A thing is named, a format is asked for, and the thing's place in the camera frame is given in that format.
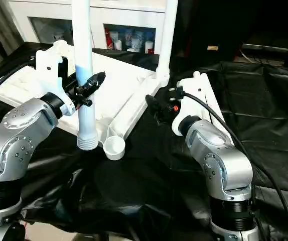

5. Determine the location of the white plastic table top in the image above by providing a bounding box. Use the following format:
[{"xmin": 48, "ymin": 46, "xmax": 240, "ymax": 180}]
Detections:
[{"xmin": 0, "ymin": 40, "xmax": 171, "ymax": 161}]

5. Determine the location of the red bottle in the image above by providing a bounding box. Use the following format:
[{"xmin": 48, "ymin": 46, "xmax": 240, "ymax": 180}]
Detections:
[{"xmin": 104, "ymin": 29, "xmax": 114, "ymax": 50}]

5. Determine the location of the pale blue bottle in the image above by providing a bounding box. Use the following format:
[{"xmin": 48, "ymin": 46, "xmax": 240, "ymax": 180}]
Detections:
[{"xmin": 127, "ymin": 31, "xmax": 140, "ymax": 52}]

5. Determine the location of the small white figurine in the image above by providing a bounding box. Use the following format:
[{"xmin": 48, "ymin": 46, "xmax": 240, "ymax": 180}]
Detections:
[{"xmin": 53, "ymin": 31, "xmax": 66, "ymax": 43}]

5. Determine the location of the small white cup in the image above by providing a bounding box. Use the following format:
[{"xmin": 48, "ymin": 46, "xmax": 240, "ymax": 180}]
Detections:
[{"xmin": 144, "ymin": 40, "xmax": 156, "ymax": 54}]

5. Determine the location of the white display cabinet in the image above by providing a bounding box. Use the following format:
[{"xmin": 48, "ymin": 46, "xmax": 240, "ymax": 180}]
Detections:
[{"xmin": 8, "ymin": 0, "xmax": 167, "ymax": 55}]

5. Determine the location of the black low cabinet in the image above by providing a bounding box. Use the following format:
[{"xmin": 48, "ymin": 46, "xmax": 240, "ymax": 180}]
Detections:
[{"xmin": 177, "ymin": 0, "xmax": 288, "ymax": 63}]

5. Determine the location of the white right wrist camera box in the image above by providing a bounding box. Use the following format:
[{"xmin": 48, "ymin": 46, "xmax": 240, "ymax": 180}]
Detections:
[{"xmin": 172, "ymin": 71, "xmax": 211, "ymax": 137}]

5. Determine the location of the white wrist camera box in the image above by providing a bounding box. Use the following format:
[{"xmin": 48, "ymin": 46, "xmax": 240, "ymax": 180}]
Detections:
[
  {"xmin": 172, "ymin": 71, "xmax": 211, "ymax": 137},
  {"xmin": 35, "ymin": 47, "xmax": 70, "ymax": 102}
]

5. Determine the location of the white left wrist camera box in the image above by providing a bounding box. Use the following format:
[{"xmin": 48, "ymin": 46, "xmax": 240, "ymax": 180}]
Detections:
[{"xmin": 35, "ymin": 47, "xmax": 70, "ymax": 102}]

